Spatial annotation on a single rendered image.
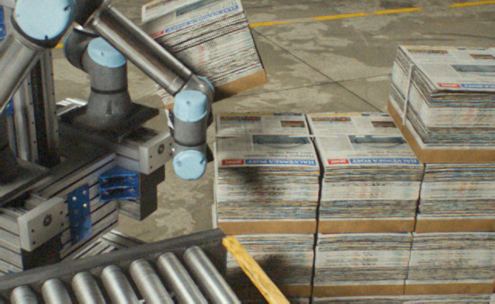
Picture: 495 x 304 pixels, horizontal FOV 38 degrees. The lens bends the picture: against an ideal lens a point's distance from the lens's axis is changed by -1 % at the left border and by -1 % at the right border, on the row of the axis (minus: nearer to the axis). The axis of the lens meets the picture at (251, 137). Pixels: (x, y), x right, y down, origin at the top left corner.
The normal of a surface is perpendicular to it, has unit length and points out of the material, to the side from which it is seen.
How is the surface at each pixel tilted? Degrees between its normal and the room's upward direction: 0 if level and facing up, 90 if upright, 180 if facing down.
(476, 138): 90
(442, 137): 90
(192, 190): 0
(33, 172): 0
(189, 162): 90
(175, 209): 0
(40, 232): 90
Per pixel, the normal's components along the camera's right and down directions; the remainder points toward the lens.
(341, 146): 0.03, -0.90
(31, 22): 0.03, 0.33
